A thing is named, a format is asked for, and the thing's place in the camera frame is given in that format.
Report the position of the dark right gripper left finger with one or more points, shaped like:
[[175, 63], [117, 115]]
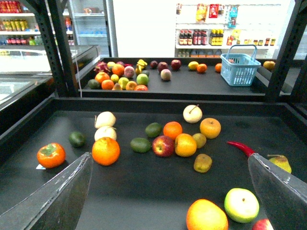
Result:
[[57, 205]]

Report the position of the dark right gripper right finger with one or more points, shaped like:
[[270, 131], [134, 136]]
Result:
[[283, 196]]

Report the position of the black near shelf tray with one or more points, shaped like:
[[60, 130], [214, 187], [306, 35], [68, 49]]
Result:
[[143, 191]]

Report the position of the black shelf tray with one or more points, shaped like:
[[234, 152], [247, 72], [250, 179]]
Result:
[[143, 191], [188, 85]]

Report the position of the black shelf upright right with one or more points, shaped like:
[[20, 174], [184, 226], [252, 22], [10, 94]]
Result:
[[288, 49]]

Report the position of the black shelf upright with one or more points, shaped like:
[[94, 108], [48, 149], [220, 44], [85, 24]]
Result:
[[50, 20], [288, 49]]

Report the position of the orange on right shelf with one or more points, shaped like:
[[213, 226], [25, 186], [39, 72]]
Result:
[[269, 65]]

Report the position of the black far shelf tray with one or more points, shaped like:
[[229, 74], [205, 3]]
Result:
[[188, 85]]

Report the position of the black shelf upright left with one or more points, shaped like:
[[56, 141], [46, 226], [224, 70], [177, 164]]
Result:
[[50, 20]]

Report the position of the yellow green pear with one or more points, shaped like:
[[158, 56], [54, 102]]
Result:
[[281, 161]]

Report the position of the red apple front right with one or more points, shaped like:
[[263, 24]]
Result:
[[262, 224]]

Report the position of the red apple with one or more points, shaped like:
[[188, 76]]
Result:
[[163, 146], [262, 224]]

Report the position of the green apple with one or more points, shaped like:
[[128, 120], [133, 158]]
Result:
[[241, 205]]

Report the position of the orange persimmon green top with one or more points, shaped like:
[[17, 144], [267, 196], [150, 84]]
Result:
[[51, 155]]

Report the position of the red chili pepper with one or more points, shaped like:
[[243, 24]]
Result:
[[244, 148]]

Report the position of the dark green avocado left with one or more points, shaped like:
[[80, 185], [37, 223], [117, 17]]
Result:
[[77, 139]]

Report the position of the large orange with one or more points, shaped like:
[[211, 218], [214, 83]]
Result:
[[105, 151]]

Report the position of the large orange grapefruit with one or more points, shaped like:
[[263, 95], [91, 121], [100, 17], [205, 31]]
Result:
[[206, 215]]

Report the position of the white pear lower left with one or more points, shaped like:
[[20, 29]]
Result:
[[105, 131]]

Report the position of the brown kiwi lower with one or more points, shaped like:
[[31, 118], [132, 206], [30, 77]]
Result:
[[202, 163]]

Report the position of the white pear upper left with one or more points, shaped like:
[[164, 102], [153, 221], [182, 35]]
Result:
[[106, 118]]

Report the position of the yellow orange apple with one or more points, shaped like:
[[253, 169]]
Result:
[[210, 128]]

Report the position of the green kiwi upper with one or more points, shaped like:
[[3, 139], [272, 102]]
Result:
[[200, 140]]

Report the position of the green avocado centre lower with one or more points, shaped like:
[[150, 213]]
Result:
[[140, 145]]

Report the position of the yellow orange fruit centre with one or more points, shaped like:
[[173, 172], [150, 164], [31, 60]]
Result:
[[185, 145]]

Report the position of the red apple centre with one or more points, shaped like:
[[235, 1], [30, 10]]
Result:
[[163, 146]]

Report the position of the green avocado centre upper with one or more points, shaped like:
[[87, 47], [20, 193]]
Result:
[[153, 130]]

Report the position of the white pear with stem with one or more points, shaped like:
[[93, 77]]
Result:
[[192, 114]]

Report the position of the small orange tangerine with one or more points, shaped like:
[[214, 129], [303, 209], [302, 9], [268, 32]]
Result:
[[172, 129]]

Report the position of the glass freezer case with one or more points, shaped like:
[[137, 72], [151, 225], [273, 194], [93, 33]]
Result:
[[19, 65]]

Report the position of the blue shopping basket far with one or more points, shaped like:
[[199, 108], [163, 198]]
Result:
[[239, 69]]

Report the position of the pile of far fruit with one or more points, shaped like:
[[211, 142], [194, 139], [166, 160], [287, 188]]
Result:
[[119, 76]]

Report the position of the white wall goods shelf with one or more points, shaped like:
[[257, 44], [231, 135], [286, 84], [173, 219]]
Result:
[[207, 29]]

